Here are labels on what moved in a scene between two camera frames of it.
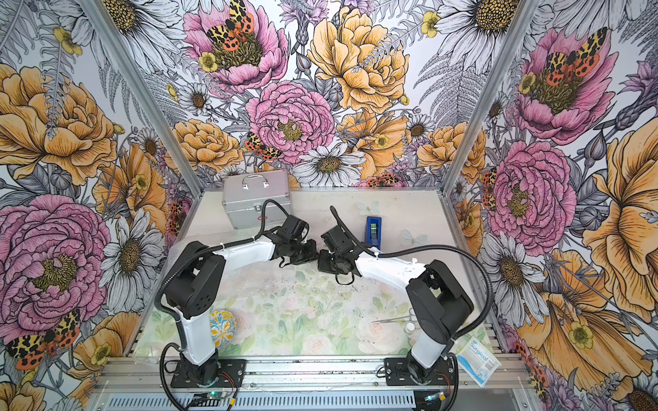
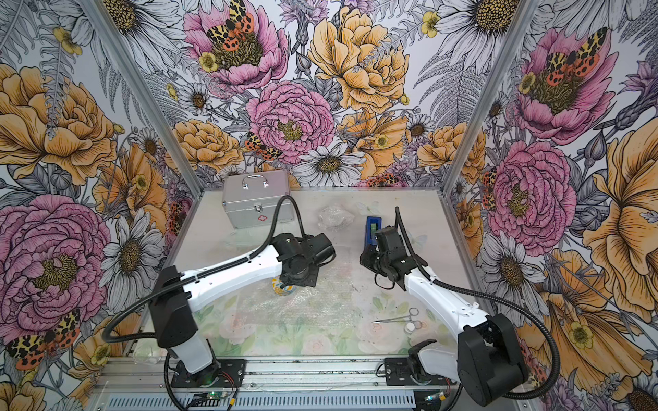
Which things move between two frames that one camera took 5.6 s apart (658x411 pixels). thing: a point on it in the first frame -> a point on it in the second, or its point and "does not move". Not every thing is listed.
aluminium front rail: (152, 373) does not move
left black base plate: (230, 374) does not move
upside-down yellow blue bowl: (222, 325) -> (284, 290)
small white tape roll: (409, 327) does not move
